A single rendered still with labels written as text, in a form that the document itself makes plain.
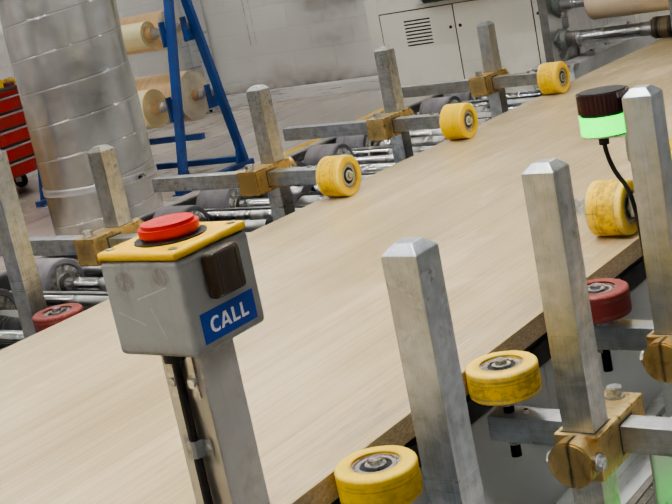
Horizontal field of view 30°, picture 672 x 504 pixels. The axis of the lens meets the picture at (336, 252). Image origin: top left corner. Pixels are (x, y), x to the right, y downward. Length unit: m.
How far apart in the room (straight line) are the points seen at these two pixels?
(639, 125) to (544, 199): 0.25
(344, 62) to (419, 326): 10.66
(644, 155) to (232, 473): 0.75
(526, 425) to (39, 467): 0.53
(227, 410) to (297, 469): 0.41
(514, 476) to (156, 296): 0.89
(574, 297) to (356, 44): 10.37
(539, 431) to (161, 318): 0.67
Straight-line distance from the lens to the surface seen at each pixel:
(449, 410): 1.05
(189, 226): 0.80
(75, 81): 5.16
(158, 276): 0.78
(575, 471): 1.29
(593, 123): 1.45
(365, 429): 1.29
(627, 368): 1.90
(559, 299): 1.25
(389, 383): 1.40
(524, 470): 1.63
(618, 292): 1.57
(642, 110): 1.44
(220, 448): 0.83
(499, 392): 1.36
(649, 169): 1.45
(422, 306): 1.02
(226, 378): 0.83
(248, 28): 12.15
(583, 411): 1.29
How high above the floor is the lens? 1.38
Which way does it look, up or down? 14 degrees down
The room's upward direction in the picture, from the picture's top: 11 degrees counter-clockwise
